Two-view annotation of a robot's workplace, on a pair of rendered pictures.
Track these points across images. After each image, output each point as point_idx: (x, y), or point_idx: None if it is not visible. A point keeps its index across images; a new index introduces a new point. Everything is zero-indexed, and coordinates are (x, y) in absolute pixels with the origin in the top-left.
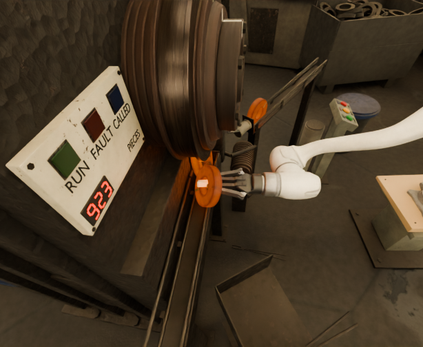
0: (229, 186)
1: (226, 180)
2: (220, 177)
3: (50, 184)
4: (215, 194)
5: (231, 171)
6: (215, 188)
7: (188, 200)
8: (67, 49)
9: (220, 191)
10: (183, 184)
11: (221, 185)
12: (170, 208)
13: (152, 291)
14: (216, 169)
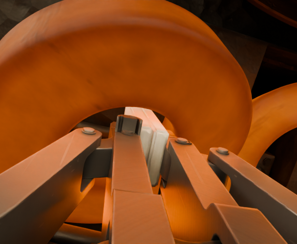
0: (111, 176)
1: (179, 183)
2: (133, 10)
3: None
4: (6, 39)
5: None
6: (40, 10)
7: (100, 229)
8: None
9: (24, 40)
10: (124, 110)
11: (67, 22)
12: None
13: None
14: (214, 37)
